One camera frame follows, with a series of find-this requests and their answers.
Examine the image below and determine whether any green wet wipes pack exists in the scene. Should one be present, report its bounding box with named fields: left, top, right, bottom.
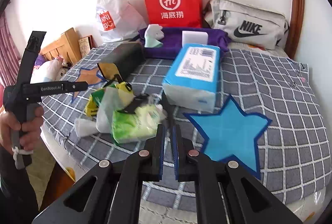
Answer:
left=111, top=104, right=167, bottom=144

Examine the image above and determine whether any translucent mesh pouch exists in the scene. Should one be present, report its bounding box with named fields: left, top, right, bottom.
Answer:
left=97, top=87, right=124, bottom=124

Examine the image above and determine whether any person's left hand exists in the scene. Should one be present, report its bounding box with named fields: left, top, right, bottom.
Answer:
left=1, top=105, right=44, bottom=155

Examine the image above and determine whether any blue star patch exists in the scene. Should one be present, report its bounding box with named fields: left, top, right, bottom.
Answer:
left=183, top=95, right=272, bottom=180

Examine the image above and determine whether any wooden headboard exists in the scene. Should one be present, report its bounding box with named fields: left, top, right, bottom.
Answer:
left=39, top=28, right=82, bottom=65

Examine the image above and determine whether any brown star patch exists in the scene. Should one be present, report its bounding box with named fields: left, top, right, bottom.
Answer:
left=71, top=66, right=106, bottom=104

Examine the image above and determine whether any blue tissue pack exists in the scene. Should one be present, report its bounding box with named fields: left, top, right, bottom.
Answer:
left=162, top=44, right=221, bottom=113

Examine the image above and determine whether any brown framed picture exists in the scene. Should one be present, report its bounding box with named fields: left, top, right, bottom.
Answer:
left=78, top=35, right=93, bottom=58

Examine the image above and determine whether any grey checked cloth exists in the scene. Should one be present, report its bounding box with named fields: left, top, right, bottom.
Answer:
left=42, top=44, right=331, bottom=212

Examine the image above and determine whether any dark green gold box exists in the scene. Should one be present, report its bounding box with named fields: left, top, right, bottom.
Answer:
left=97, top=42, right=144, bottom=81

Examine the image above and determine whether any purple fabric tray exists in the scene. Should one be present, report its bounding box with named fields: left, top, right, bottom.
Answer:
left=143, top=27, right=231, bottom=59

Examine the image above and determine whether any white Miniso plastic bag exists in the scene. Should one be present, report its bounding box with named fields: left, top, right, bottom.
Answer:
left=96, top=0, right=147, bottom=43

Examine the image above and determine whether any white sponge block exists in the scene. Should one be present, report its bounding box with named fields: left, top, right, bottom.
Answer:
left=182, top=31, right=208, bottom=47

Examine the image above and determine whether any white mint foam piece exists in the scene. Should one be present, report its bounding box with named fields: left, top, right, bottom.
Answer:
left=144, top=24, right=164, bottom=49

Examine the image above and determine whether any grey Nike waist bag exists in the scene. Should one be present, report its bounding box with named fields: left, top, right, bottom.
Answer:
left=204, top=0, right=289, bottom=50

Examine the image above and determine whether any brown wooden door frame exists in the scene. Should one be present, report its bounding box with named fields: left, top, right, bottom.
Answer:
left=284, top=0, right=305, bottom=59

